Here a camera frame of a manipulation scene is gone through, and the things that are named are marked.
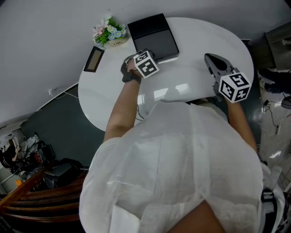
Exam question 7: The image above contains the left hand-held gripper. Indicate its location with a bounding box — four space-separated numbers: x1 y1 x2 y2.
133 48 160 80

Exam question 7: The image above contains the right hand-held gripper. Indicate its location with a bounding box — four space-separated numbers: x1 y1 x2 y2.
204 53 252 104

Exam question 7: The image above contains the person's left forearm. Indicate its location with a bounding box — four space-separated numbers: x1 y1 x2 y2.
103 79 142 143

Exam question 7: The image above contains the person's right forearm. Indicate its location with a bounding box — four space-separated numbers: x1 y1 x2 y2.
224 99 259 153

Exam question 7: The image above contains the person's left hand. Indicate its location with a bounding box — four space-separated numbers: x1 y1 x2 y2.
124 56 140 75

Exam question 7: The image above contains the flower pot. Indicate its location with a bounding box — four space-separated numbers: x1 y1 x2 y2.
92 14 130 48

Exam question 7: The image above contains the grey shelf unit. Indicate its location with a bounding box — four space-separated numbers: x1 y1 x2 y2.
263 21 291 71

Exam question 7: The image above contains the black bag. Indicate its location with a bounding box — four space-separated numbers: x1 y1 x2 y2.
43 158 85 187

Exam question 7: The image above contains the wooden chair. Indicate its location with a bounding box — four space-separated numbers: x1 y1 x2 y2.
0 159 88 225

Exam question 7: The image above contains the black wrist strap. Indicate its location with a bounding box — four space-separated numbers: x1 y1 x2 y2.
121 59 142 84

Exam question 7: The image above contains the black cable under table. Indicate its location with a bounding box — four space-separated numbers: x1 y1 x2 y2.
135 103 145 120

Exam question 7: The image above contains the dark picture frame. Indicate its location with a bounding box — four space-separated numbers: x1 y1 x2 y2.
83 46 105 73

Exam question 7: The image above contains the black floor cable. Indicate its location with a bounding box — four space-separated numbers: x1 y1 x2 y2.
262 99 284 128

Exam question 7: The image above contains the white wall cable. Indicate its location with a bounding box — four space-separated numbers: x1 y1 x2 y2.
54 87 80 104

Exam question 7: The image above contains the white backpack strap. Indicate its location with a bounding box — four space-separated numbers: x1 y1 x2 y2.
260 165 288 233

